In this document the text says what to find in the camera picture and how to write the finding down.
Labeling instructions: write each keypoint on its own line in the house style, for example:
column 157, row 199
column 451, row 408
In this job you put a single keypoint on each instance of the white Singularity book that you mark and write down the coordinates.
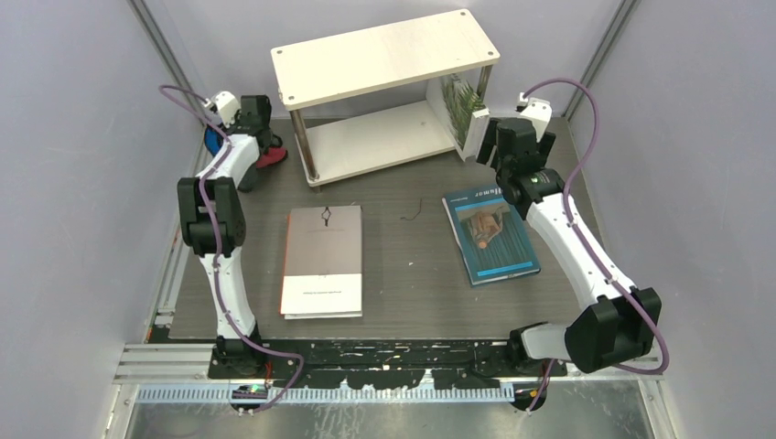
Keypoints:
column 461, row 112

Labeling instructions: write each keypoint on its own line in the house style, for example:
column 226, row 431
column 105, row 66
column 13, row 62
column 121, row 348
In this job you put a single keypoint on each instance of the white two-tier shelf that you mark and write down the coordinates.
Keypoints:
column 356, row 63

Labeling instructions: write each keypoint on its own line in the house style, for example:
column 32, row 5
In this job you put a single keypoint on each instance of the grey white portfolio file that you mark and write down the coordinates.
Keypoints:
column 324, row 272

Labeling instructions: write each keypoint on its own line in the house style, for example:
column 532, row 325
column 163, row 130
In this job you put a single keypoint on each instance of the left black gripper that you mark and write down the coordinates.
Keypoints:
column 237, row 118

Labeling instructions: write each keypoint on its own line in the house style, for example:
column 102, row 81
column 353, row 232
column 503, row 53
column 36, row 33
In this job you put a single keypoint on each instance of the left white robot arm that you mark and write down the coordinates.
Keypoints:
column 213, row 225

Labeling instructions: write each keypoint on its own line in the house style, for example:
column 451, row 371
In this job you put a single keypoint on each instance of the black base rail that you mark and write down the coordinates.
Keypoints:
column 383, row 364

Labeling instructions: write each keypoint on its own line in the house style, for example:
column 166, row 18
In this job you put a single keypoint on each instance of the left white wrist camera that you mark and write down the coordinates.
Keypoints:
column 226, row 105

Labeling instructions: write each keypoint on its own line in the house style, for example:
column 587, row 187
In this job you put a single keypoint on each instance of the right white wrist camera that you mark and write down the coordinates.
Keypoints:
column 539, row 112

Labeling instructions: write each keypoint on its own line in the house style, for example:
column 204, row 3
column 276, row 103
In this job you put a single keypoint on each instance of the blue Humor book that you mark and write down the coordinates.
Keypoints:
column 490, row 234

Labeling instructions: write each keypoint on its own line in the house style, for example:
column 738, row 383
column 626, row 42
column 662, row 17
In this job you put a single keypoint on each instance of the small dark thread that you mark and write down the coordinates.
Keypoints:
column 413, row 215

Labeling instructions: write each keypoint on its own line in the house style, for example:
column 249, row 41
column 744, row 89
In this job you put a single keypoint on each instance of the blue grey red cloth pile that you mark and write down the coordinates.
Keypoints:
column 275, row 154

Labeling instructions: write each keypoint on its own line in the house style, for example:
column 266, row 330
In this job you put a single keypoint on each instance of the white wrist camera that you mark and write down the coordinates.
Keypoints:
column 226, row 105
column 539, row 112

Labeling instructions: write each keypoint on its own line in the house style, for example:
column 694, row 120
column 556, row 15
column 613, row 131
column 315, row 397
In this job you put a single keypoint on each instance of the orange book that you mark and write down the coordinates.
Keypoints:
column 283, row 275

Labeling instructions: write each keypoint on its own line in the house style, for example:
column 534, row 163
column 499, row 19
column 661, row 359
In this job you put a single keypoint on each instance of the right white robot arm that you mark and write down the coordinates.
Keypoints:
column 618, row 318

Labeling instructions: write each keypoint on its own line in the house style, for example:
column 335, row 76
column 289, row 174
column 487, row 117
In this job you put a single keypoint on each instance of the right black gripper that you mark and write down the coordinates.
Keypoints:
column 490, row 143

